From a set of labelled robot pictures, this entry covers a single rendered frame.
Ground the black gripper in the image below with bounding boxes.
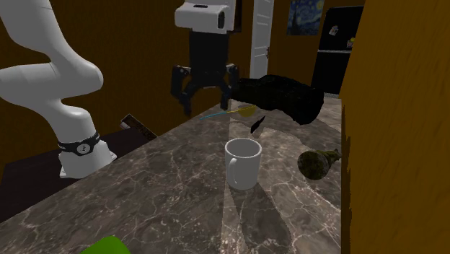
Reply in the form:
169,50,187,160
170,31,241,118

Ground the small black utensil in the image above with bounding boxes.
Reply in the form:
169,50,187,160
250,115,267,135

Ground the white door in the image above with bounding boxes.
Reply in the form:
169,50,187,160
249,0,275,80

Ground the black lumpy object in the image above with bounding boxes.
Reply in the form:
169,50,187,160
230,74,325,126

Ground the dark brown flat board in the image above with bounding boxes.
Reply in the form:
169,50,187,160
119,113,159,141

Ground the white mug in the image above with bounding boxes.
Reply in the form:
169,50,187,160
224,137,263,191

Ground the blue night sky painting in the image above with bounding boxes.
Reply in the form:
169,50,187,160
286,0,325,36

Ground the black refrigerator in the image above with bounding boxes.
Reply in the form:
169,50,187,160
310,5,365,95

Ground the mossy green round object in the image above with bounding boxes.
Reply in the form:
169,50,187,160
296,149,343,181

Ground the bright green object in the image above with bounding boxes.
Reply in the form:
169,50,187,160
79,235,132,254

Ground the dark robot stand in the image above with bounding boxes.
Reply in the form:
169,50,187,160
0,126,156,223

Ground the yellow spoon with blue handle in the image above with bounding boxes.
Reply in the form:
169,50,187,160
200,104,258,121

